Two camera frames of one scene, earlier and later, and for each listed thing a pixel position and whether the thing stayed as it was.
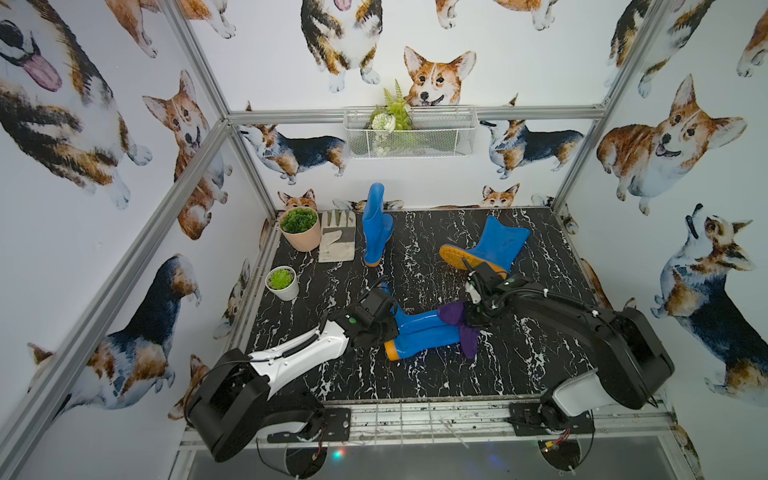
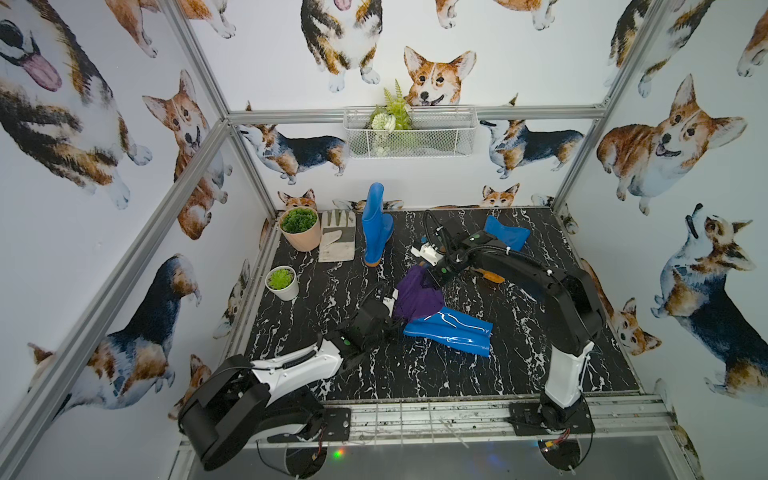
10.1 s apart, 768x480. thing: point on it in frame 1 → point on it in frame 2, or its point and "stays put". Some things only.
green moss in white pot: (280, 279) stays put
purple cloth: (453, 312) → (415, 300)
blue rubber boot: (417, 331) → (455, 328)
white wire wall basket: (436, 131) stays put
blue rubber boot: (377, 226) stays put
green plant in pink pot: (298, 220) stays put
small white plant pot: (282, 281) stays put
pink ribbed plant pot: (302, 242) stays put
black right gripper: (471, 320) → (438, 278)
